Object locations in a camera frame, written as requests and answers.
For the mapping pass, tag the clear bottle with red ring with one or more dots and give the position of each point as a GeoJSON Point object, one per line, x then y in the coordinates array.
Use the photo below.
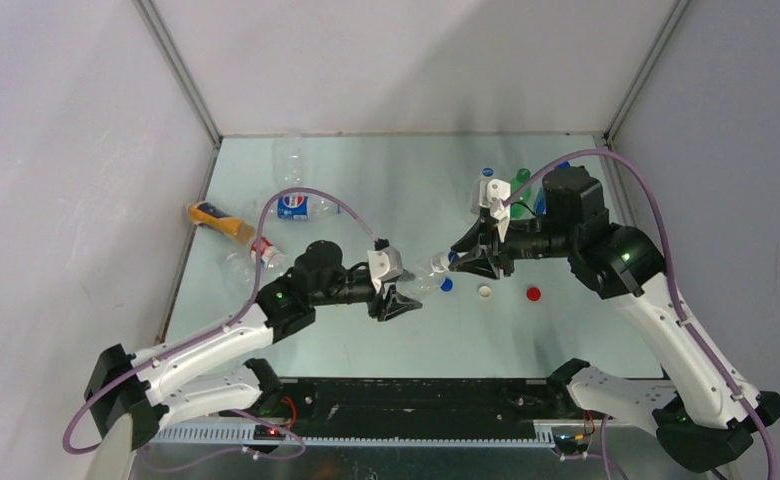
{"type": "Point", "coordinates": [241, 264]}

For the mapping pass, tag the white cable duct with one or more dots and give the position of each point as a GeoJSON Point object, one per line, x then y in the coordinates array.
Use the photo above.
{"type": "Point", "coordinates": [249, 434]}

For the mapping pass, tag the small clear plastic bottle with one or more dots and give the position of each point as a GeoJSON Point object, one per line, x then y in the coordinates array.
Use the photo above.
{"type": "Point", "coordinates": [420, 281]}

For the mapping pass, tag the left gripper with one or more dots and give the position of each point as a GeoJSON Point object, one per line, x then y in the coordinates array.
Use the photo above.
{"type": "Point", "coordinates": [395, 303]}

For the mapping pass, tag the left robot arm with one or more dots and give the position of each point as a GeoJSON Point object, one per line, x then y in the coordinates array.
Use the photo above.
{"type": "Point", "coordinates": [213, 370]}

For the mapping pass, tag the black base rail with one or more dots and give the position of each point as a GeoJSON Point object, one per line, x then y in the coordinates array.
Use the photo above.
{"type": "Point", "coordinates": [420, 408]}

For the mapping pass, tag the green plastic bottle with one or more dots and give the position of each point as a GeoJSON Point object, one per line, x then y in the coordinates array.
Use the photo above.
{"type": "Point", "coordinates": [520, 208]}

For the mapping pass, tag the clear crushed plastic bottle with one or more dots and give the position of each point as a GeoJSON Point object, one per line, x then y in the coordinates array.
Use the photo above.
{"type": "Point", "coordinates": [539, 206]}

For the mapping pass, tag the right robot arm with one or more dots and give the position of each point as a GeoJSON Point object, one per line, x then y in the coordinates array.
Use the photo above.
{"type": "Point", "coordinates": [705, 414]}

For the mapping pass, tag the white blue labelled bottle cap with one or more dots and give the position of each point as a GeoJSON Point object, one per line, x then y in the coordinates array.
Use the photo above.
{"type": "Point", "coordinates": [441, 262]}

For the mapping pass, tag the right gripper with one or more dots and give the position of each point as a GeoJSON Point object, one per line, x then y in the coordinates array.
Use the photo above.
{"type": "Point", "coordinates": [481, 233]}

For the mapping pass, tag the orange bottle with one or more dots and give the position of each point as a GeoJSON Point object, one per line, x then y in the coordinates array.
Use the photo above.
{"type": "Point", "coordinates": [205, 214]}

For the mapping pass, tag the red bottle cap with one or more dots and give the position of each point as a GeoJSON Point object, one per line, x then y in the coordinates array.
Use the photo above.
{"type": "Point", "coordinates": [533, 294]}

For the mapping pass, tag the clear bottle with blue label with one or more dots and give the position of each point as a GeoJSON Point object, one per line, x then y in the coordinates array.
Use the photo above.
{"type": "Point", "coordinates": [301, 207]}

